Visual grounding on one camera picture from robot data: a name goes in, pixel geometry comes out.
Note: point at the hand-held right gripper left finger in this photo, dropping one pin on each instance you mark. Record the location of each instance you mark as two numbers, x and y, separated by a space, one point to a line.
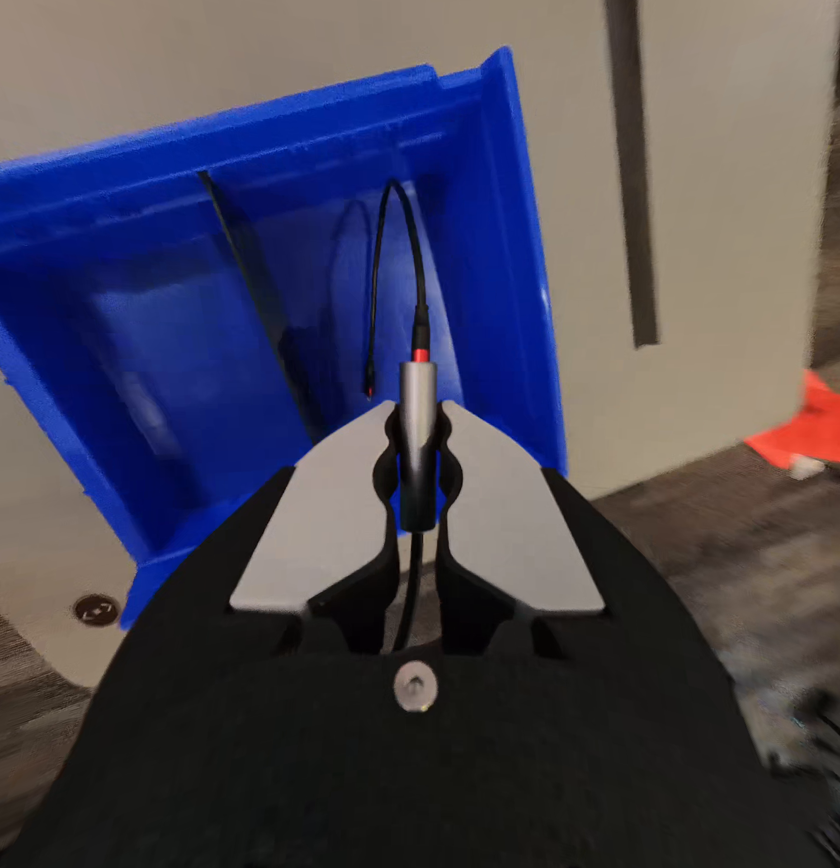
311 536

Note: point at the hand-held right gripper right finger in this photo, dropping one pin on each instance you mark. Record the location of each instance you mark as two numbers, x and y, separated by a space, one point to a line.
522 542

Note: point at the small grey usb hub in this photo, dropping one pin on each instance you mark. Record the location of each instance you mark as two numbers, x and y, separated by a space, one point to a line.
418 420

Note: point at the blue plastic bin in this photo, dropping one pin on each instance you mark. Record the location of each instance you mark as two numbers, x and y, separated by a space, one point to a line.
155 305

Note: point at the round table fitting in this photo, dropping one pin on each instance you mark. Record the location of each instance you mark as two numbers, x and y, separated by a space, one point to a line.
96 610

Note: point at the orange traffic cone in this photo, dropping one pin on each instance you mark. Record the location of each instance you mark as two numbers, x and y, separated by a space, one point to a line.
813 420

